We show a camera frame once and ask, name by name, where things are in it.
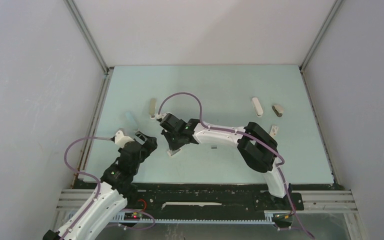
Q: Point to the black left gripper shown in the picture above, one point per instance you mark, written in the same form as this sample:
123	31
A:
150	144

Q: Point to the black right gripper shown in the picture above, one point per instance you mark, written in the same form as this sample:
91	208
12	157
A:
172	145

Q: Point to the staple box tray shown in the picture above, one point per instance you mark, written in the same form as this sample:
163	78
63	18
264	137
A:
171	153

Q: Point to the light blue white stapler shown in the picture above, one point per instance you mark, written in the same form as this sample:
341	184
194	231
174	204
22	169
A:
133	124

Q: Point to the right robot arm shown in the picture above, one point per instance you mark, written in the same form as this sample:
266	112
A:
257	147

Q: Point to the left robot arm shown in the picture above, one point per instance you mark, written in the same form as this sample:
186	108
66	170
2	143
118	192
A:
113	191

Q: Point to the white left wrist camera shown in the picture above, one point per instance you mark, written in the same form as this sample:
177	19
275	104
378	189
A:
121	139

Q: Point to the aluminium frame rail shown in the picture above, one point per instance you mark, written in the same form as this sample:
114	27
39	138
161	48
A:
86	33

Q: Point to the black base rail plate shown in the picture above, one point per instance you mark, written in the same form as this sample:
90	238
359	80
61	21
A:
211	202

